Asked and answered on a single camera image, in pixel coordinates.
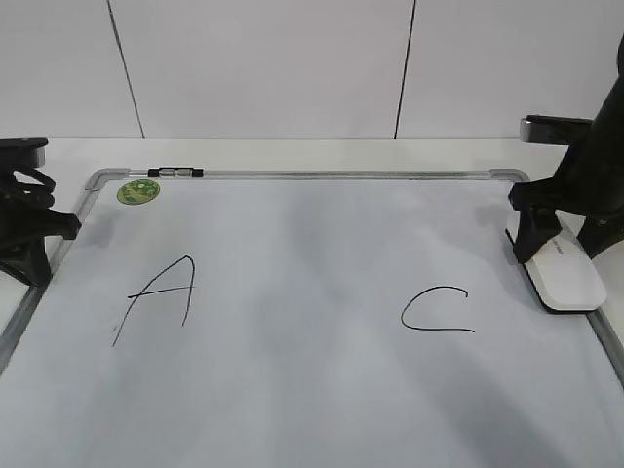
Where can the white board with aluminium frame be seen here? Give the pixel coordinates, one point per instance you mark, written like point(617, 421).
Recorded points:
point(274, 320)

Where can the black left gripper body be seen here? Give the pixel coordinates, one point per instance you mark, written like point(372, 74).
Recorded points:
point(26, 208)

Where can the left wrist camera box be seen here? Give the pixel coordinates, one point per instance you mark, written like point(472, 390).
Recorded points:
point(29, 152)

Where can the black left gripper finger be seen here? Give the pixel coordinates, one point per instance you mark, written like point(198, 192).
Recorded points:
point(27, 262)

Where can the black silver hanging clip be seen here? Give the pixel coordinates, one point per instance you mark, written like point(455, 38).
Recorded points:
point(175, 172)

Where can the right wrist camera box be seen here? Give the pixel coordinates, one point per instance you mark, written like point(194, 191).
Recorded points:
point(551, 130)

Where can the white board eraser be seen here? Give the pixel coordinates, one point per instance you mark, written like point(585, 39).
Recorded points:
point(563, 276)

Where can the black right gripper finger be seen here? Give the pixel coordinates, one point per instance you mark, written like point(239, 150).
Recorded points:
point(597, 235)
point(537, 226)

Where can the green round magnet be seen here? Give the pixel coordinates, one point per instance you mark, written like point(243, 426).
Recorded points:
point(138, 192)

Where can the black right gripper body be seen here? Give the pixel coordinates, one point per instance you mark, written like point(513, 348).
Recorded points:
point(589, 180)

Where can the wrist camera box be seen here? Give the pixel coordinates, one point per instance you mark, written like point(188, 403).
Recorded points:
point(551, 130)
point(29, 152)

